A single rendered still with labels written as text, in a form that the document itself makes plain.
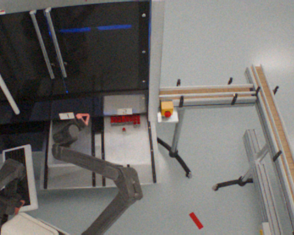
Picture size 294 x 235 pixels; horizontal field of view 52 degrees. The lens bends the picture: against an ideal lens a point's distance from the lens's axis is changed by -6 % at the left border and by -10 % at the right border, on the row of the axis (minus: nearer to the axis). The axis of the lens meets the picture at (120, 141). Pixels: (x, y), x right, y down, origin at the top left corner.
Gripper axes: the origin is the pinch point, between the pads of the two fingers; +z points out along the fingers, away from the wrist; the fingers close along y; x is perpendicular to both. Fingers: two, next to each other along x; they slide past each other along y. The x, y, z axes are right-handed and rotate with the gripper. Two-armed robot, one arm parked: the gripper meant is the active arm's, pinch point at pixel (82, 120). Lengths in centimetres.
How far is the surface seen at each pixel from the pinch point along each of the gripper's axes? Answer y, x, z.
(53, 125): -46, 9, 22
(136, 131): -10.6, -25.5, 40.9
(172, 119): 4, -34, 58
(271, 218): 24, -127, 58
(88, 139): -30.2, -11.6, 23.5
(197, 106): 16, -38, 74
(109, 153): -21.8, -25.0, 22.0
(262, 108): 48, -63, 86
